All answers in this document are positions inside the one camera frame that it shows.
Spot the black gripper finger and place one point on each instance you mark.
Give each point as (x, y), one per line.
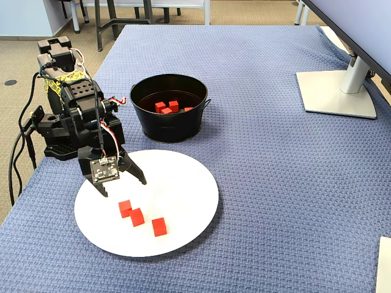
(133, 169)
(102, 190)

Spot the white round plate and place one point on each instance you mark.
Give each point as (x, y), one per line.
(183, 213)

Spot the black metal bucket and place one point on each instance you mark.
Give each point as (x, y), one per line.
(171, 128)

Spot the dark round floor cover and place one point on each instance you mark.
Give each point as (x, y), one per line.
(10, 82)

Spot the blue woven table cloth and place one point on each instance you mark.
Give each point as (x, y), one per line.
(275, 183)

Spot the black chair leg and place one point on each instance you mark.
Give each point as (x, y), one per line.
(85, 10)
(166, 12)

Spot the silver monitor stand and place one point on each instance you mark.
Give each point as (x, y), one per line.
(336, 94)

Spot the grey metal chair leg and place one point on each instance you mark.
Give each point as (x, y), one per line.
(300, 12)

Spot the white flat board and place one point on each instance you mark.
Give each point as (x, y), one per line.
(385, 268)

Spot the flat computer monitor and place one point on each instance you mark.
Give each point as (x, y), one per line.
(366, 24)

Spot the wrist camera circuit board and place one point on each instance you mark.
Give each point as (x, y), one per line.
(105, 171)

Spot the dark metal stool frame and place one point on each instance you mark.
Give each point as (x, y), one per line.
(97, 33)

